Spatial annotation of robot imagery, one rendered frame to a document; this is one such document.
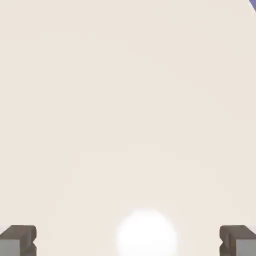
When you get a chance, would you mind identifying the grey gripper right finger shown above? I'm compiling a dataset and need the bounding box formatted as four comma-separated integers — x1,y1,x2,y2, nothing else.
219,224,256,256

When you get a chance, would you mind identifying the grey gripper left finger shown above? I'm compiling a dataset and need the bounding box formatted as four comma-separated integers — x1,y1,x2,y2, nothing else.
0,224,38,256

